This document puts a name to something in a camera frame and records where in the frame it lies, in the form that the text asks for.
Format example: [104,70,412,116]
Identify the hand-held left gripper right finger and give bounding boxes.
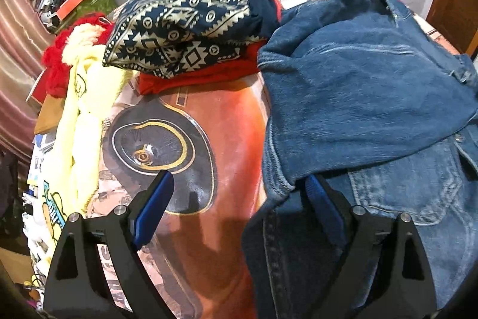
[304,173,438,319]

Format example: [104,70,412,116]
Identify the blue denim jeans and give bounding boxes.
[241,0,478,319]

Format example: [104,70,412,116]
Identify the red cloth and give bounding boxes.
[138,0,284,95]

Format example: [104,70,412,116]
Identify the newspaper print bed sheet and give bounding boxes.
[32,0,478,319]

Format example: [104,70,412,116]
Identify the pile of papers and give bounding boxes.
[20,132,56,267]

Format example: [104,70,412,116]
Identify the green bag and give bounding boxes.
[56,0,125,36]

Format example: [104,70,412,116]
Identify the wooden door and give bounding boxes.
[426,0,478,58]

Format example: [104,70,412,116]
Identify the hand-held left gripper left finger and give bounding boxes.
[43,170,176,319]

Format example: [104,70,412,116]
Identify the orange box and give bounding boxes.
[56,0,92,21]

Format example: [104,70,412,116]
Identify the pink striped curtain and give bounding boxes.
[0,0,56,155]

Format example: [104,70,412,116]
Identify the navy patterned cloth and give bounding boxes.
[102,0,281,80]

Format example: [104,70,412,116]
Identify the red book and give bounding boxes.
[26,72,50,106]

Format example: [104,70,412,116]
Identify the cardboard box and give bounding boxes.
[35,95,67,135]

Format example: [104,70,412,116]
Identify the red plush toy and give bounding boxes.
[41,13,116,99]

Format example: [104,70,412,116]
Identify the yellow printed garment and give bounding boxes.
[35,42,137,269]

